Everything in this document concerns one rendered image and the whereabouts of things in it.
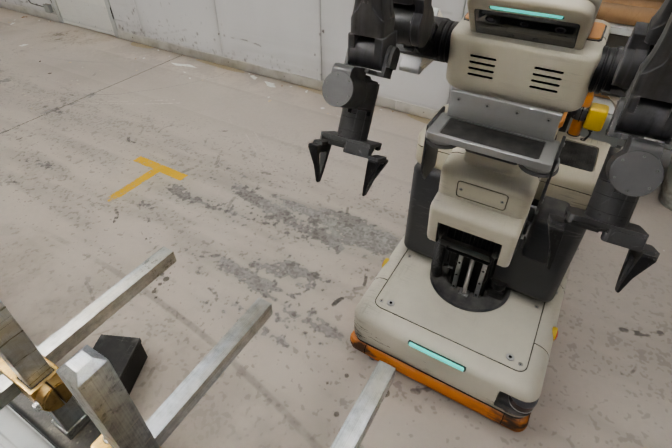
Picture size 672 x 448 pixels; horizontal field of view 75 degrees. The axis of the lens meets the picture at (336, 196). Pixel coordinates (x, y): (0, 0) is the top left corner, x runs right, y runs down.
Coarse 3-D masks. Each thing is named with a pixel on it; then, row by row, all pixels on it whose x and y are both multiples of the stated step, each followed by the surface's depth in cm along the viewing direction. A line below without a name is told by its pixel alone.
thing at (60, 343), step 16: (160, 256) 89; (144, 272) 86; (160, 272) 89; (112, 288) 83; (128, 288) 83; (96, 304) 80; (112, 304) 81; (80, 320) 77; (96, 320) 79; (64, 336) 75; (80, 336) 77; (48, 352) 72; (64, 352) 75; (0, 384) 68; (0, 400) 67
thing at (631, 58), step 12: (660, 12) 62; (636, 24) 66; (648, 24) 66; (660, 24) 62; (636, 36) 65; (648, 36) 64; (624, 48) 72; (636, 48) 66; (648, 48) 65; (624, 60) 67; (636, 60) 66; (624, 72) 68; (636, 72) 67; (612, 84) 71; (624, 84) 69
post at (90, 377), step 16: (80, 352) 44; (96, 352) 44; (64, 368) 43; (80, 368) 42; (96, 368) 43; (112, 368) 45; (80, 384) 42; (96, 384) 44; (112, 384) 46; (80, 400) 45; (96, 400) 44; (112, 400) 46; (128, 400) 49; (96, 416) 45; (112, 416) 47; (128, 416) 49; (112, 432) 48; (128, 432) 50; (144, 432) 53
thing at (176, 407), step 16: (256, 304) 81; (240, 320) 78; (256, 320) 78; (224, 336) 76; (240, 336) 76; (224, 352) 73; (208, 368) 71; (224, 368) 73; (192, 384) 69; (208, 384) 71; (176, 400) 67; (192, 400) 68; (160, 416) 65; (176, 416) 66; (160, 432) 63
